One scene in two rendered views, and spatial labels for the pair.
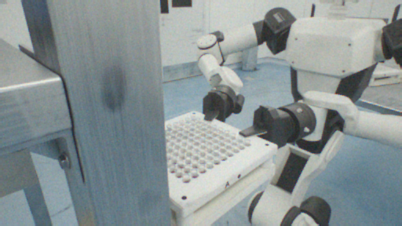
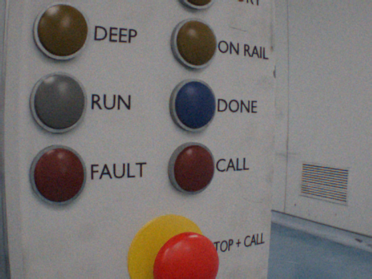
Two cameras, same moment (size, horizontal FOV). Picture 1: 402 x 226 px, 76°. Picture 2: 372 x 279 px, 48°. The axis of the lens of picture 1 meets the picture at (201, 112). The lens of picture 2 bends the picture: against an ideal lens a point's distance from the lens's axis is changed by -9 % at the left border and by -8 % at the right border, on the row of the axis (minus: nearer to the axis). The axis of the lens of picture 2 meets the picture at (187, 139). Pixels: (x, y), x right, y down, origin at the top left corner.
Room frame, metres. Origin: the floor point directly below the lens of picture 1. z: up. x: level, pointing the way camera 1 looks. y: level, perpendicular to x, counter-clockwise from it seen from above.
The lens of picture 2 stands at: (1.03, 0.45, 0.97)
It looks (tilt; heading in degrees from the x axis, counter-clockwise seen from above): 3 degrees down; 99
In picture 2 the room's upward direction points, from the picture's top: 1 degrees clockwise
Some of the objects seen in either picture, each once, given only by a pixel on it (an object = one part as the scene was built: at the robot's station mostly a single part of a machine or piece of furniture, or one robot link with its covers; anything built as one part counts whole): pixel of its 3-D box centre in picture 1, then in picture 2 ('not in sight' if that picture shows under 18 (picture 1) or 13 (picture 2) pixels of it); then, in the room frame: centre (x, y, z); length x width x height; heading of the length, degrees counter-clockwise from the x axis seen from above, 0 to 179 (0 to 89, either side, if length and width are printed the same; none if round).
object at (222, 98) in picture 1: (216, 107); not in sight; (0.66, -0.04, 1.03); 0.12 x 0.10 x 0.13; 166
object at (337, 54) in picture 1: (334, 58); not in sight; (0.92, -0.48, 1.12); 0.34 x 0.30 x 0.36; 44
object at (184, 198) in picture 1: (190, 148); not in sight; (0.44, 0.02, 1.03); 0.25 x 0.24 x 0.02; 44
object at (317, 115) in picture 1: (302, 118); not in sight; (0.62, -0.27, 1.02); 0.11 x 0.11 x 0.11; 36
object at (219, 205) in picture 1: (191, 168); not in sight; (0.44, 0.02, 0.99); 0.24 x 0.24 x 0.02; 44
